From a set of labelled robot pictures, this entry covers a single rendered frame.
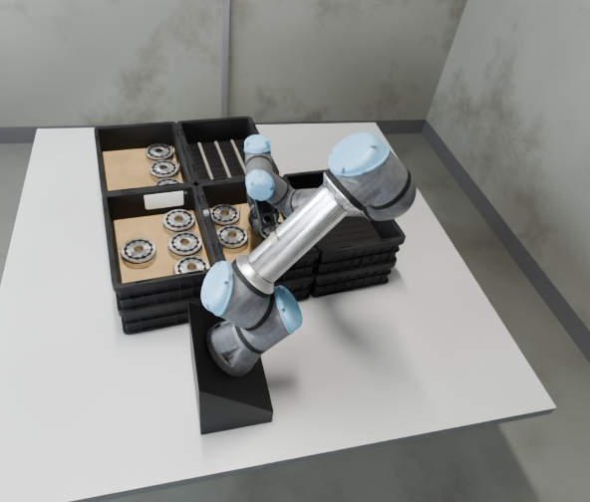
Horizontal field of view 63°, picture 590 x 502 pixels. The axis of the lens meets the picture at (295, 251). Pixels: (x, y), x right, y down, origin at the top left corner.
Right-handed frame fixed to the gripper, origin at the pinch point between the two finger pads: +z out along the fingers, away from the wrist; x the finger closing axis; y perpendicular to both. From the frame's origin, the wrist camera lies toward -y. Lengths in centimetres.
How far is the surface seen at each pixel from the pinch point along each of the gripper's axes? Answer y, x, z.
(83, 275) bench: 8, 60, 8
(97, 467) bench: -56, 59, 8
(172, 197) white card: 18.2, 26.1, -7.7
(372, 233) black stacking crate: -5.2, -37.4, 7.0
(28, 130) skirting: 199, 104, 64
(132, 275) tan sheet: -7.5, 43.1, -3.2
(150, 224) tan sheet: 13.7, 35.1, -2.2
